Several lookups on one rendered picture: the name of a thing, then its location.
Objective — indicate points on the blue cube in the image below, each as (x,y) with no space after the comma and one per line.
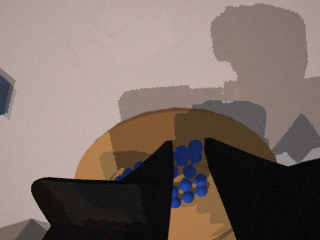
(4,88)

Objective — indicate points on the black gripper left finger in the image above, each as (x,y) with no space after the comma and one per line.
(140,203)

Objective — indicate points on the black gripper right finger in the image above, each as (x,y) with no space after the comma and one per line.
(262,198)

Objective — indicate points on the round tan bead board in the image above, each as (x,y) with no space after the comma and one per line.
(135,139)

